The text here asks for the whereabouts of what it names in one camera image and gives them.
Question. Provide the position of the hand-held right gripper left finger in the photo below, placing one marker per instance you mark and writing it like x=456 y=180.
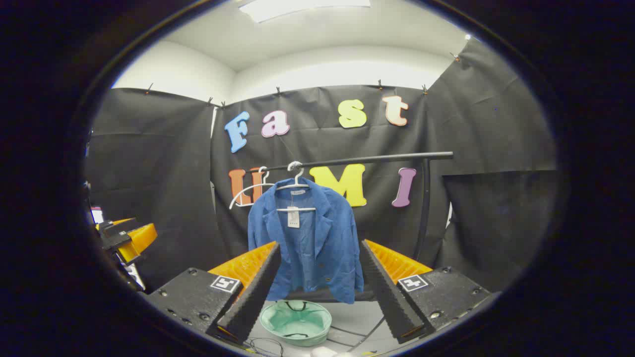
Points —
x=255 y=292

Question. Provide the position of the black clothes rack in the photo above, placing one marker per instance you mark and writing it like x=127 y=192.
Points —
x=387 y=158

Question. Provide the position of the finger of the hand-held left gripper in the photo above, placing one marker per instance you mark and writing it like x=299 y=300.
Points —
x=141 y=238
x=119 y=227

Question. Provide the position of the green laundry hamper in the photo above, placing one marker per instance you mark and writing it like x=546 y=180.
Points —
x=297 y=325

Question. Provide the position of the white rounded object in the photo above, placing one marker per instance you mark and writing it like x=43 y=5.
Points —
x=327 y=352

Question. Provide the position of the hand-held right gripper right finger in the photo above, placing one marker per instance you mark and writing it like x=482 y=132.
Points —
x=389 y=297

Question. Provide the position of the white clothes hanger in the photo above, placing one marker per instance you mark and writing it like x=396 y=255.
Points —
x=307 y=209
x=258 y=185

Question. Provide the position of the black backdrop cloth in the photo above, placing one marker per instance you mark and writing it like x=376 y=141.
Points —
x=163 y=173

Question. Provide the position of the ceiling light panel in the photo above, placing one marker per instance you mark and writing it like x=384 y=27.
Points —
x=297 y=9

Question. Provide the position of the white and purple screen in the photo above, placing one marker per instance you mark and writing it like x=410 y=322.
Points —
x=97 y=215

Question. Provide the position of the row of black backdrop clips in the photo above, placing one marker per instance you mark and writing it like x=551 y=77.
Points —
x=380 y=84

